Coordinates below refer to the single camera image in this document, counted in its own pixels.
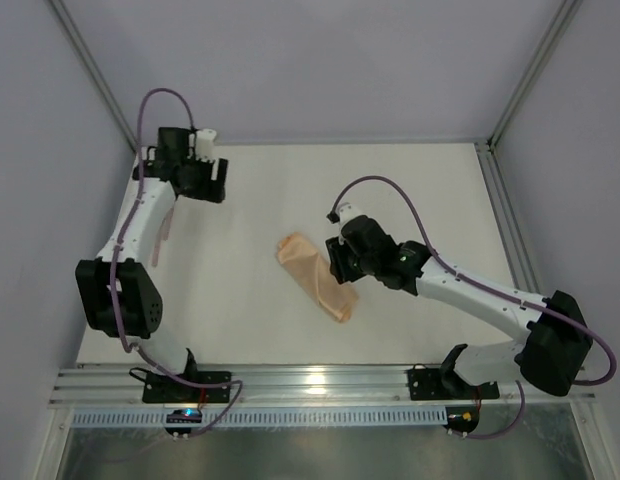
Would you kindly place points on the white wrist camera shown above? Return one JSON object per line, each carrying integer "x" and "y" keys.
{"x": 342, "y": 214}
{"x": 201, "y": 145}

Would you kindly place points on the peach satin cloth napkin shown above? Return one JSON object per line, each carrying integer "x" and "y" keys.
{"x": 303, "y": 261}

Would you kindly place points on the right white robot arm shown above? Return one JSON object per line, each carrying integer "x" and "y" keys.
{"x": 547, "y": 343}

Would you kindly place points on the right aluminium frame post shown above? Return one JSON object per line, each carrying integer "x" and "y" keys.
{"x": 542, "y": 54}

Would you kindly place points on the left controller board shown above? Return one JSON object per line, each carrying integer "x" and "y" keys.
{"x": 181, "y": 423}

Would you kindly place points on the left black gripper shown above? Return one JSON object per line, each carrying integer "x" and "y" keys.
{"x": 216, "y": 180}

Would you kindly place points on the aluminium frame post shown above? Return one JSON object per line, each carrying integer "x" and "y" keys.
{"x": 542, "y": 54}
{"x": 82, "y": 51}

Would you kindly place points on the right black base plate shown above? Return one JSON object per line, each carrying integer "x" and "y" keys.
{"x": 427, "y": 383}

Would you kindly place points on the pink handled table knife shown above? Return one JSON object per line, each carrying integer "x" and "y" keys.
{"x": 157, "y": 246}

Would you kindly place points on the right side aluminium rail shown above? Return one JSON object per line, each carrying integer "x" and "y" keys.
{"x": 517, "y": 251}

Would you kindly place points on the slotted cable duct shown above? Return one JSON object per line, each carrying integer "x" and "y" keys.
{"x": 267, "y": 417}

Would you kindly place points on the front aluminium rail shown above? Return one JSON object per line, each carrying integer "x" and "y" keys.
{"x": 110, "y": 385}

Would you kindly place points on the controller board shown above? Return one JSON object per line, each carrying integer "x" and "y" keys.
{"x": 181, "y": 423}
{"x": 462, "y": 419}

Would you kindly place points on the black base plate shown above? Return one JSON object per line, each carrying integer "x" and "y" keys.
{"x": 159, "y": 389}
{"x": 427, "y": 383}

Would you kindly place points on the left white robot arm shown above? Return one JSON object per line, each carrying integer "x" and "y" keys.
{"x": 118, "y": 295}

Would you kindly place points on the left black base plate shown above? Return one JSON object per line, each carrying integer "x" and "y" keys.
{"x": 159, "y": 389}

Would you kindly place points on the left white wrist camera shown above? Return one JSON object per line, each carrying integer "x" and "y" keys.
{"x": 201, "y": 145}

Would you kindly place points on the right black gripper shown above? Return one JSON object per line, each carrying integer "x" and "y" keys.
{"x": 338, "y": 261}

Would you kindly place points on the right controller board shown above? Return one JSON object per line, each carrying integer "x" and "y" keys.
{"x": 462, "y": 419}

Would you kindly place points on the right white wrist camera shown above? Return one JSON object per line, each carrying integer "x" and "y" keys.
{"x": 342, "y": 214}

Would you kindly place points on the aluminium rail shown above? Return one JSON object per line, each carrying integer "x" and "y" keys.
{"x": 110, "y": 385}
{"x": 517, "y": 251}

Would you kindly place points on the left aluminium frame post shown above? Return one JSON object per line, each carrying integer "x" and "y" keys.
{"x": 82, "y": 51}

